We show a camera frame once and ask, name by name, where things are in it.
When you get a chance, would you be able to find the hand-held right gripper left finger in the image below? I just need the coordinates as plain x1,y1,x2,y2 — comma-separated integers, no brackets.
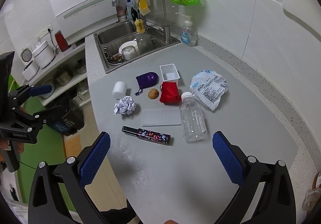
27,132,111,224

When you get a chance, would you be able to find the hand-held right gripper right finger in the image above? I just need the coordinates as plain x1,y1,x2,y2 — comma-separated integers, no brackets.
212,131,296,224

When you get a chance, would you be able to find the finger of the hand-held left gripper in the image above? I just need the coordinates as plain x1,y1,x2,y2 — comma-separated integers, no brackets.
9,85,55,104
25,105,67,126

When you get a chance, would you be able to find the printed plastic tissue bag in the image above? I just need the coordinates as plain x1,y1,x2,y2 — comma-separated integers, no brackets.
189,70,229,111

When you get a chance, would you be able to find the purple drawstring pouch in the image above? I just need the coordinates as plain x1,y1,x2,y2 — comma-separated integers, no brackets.
135,72,159,96

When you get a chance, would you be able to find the black container blue label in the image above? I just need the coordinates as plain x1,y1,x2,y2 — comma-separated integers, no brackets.
46,103,85,136

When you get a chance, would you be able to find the small white cooker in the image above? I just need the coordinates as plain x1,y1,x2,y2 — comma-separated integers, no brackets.
20,47,41,81

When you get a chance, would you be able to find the steel pot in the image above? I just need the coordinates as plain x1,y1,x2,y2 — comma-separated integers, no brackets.
74,59,87,75
54,67,74,87

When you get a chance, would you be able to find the white rice cooker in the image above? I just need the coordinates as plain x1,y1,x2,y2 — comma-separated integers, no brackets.
32,40,55,69

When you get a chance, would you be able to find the white storage bin rack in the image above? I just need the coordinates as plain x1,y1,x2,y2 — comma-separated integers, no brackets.
71,81,92,107

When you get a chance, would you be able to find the white shelf unit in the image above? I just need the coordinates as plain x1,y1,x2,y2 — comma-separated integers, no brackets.
20,41,89,106

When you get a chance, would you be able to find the green floor mat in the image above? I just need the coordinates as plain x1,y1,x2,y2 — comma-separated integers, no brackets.
9,77,77,212

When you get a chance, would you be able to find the clear plastic bottle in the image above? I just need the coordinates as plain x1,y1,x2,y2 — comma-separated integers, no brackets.
179,92,208,142

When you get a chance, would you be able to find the black floral box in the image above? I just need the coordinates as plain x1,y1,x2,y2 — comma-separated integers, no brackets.
122,126,174,146

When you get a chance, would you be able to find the crumpled white paper ball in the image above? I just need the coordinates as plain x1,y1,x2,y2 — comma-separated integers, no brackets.
114,96,137,115

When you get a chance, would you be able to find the white cylindrical jar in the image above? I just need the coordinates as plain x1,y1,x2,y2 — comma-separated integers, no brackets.
112,81,128,100

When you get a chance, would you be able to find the white flat plastic lid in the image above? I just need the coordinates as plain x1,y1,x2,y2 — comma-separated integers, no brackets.
141,109,181,126

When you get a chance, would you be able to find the red cloth bag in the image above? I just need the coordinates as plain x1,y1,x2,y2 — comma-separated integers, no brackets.
159,81,182,106

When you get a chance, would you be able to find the stainless steel sink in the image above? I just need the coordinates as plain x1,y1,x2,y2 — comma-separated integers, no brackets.
93,21,181,74

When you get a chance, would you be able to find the white countertop dishwasher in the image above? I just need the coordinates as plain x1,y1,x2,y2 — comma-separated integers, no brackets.
49,0,120,46

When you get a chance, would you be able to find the white bowl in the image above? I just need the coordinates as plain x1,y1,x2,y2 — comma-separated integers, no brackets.
118,41,138,57

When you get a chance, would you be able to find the white plastic tray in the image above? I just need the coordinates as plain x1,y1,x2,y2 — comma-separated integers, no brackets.
160,64,181,82

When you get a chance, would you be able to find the pink cup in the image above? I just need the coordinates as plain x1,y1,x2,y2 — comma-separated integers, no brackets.
117,5,126,22

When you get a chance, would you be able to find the clear glass container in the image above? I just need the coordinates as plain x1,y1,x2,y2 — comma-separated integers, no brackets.
137,34,153,54

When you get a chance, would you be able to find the yellow loofah sponge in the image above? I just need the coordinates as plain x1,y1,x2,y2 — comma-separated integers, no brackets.
135,19,146,34

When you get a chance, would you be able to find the blue dish soap bottle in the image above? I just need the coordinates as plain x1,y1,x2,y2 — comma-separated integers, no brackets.
125,0,136,20

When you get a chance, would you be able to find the hand soap pump bottle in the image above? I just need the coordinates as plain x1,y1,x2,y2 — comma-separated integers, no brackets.
181,15,197,47

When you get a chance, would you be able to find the steel gooseneck faucet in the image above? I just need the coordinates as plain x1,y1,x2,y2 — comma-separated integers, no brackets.
137,0,172,44

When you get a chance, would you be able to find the wall socket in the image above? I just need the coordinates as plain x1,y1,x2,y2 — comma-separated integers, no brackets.
35,24,54,41

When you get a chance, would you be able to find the wire dish rack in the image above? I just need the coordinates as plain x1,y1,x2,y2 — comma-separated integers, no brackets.
103,38,161,65

